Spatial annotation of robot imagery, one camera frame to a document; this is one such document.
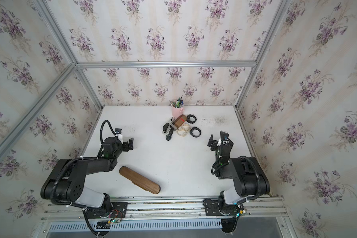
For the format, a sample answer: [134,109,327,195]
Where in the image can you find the beige watch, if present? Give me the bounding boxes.
[180,124,191,132]
[177,128,190,137]

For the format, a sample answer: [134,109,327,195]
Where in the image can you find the wooden watch stand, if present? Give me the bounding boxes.
[119,166,161,195]

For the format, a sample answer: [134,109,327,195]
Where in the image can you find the black analog watch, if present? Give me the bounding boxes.
[166,127,175,141]

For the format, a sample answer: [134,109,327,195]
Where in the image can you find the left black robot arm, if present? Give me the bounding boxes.
[40,120,134,213]

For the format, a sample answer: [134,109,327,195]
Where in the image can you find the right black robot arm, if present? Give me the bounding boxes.
[203,131,270,217]

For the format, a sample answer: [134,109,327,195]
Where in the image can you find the black sport watch near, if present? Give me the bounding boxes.
[189,127,202,138]

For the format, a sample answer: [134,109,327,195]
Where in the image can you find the black sport watch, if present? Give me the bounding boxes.
[189,127,202,138]
[186,114,197,124]

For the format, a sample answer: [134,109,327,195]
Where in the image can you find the black sport watch far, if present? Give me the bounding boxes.
[186,114,197,124]

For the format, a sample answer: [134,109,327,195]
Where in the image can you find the black and beige stapler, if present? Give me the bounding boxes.
[162,118,175,134]

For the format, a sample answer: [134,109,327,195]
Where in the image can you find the pink pen bucket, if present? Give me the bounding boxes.
[171,106,184,118]

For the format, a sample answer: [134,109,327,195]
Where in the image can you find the pens in bucket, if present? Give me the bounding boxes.
[170,97,184,108]

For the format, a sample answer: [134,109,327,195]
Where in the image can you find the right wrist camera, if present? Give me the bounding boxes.
[220,131,230,145]

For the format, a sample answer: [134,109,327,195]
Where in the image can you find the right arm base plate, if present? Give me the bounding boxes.
[202,198,246,217]

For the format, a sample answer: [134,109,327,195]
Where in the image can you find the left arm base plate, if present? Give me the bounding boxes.
[86,202,128,219]

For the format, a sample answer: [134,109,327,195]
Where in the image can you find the aluminium mounting rail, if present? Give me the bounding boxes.
[34,195,294,238]

